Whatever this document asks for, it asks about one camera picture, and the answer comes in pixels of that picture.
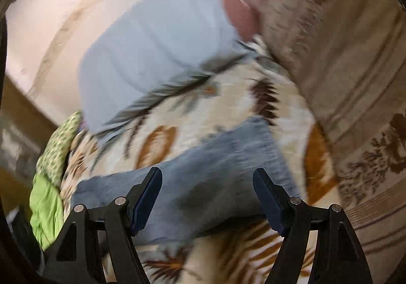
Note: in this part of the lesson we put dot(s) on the brown striped cushion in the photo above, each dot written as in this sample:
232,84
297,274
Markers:
348,59

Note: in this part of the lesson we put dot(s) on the wooden cabinet with glass door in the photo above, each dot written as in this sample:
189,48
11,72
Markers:
25,132

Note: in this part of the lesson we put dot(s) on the lime green cloth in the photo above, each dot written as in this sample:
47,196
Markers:
47,211

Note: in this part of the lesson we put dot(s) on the light grey pillow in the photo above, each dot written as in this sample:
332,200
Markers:
154,50

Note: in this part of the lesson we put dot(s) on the green white patterned quilt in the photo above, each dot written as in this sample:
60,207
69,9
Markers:
50,165

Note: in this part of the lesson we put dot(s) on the leaf pattern beige blanket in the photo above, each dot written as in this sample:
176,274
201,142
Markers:
240,249

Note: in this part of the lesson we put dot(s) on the grey-blue denim pants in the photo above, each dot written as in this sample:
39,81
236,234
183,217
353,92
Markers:
210,183

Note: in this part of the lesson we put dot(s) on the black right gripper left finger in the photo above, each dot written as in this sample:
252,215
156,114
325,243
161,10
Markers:
75,255

